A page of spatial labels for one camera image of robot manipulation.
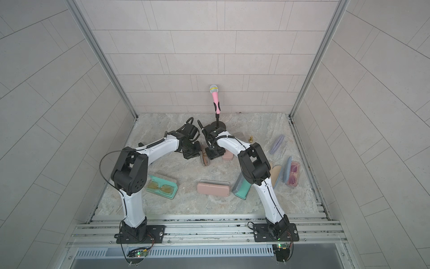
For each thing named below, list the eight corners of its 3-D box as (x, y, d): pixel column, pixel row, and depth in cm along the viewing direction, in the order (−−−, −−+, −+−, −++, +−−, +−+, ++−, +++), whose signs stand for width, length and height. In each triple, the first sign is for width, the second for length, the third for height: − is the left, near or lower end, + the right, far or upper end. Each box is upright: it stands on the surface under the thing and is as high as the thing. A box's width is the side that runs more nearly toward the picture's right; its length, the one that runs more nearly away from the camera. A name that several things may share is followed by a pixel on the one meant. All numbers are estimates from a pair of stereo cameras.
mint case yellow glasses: (142, 189, 86) (141, 187, 84) (151, 176, 90) (149, 174, 89) (173, 199, 82) (172, 198, 81) (180, 185, 87) (179, 183, 85)
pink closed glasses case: (198, 196, 83) (196, 191, 78) (199, 184, 87) (198, 178, 82) (229, 196, 84) (229, 191, 78) (229, 184, 88) (229, 178, 82)
